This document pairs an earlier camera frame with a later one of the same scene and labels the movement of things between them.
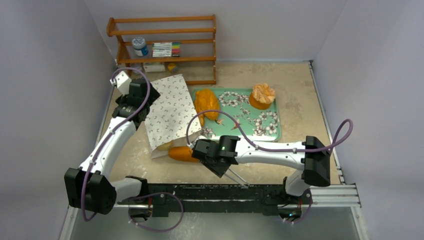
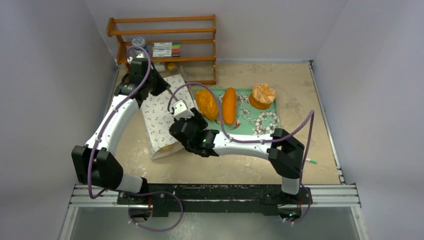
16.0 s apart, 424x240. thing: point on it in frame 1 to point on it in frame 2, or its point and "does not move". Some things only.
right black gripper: [218, 167] to [180, 129]
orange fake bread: [261, 96] does not move
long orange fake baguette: [182, 153] to [229, 105]
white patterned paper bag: [172, 120] does not move
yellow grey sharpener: [173, 68] does not move
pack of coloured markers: [166, 49] does not move
